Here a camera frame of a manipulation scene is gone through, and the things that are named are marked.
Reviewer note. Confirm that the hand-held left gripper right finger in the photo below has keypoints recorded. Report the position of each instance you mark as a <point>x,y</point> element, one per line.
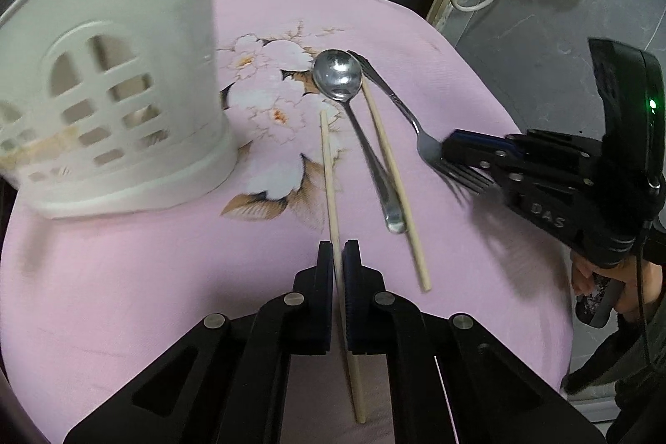
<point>351,288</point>

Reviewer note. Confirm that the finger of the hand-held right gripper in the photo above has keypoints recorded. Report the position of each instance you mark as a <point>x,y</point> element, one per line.
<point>476,138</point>
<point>468,155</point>

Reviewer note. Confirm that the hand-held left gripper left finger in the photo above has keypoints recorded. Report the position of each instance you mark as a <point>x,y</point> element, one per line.
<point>325,277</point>

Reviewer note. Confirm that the wooden chopstick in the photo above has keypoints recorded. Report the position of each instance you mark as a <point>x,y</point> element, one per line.
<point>390,173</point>
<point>328,173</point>

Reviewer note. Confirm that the steel fork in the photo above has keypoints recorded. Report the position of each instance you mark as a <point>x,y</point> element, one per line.
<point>400,103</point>

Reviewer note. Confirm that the round steel spoon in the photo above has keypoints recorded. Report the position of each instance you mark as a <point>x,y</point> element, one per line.
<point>338,74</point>

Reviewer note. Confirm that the white plastic utensil holder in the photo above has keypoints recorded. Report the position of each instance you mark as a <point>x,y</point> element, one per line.
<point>130,7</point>

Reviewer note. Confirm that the person's right forearm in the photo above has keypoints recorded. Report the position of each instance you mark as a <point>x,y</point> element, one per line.
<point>624,371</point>

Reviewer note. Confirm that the person's right hand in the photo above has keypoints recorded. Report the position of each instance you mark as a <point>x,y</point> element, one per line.
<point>637,288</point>

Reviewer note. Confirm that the pink floral cloth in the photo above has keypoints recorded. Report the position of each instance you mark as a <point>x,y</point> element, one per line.
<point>156,277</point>

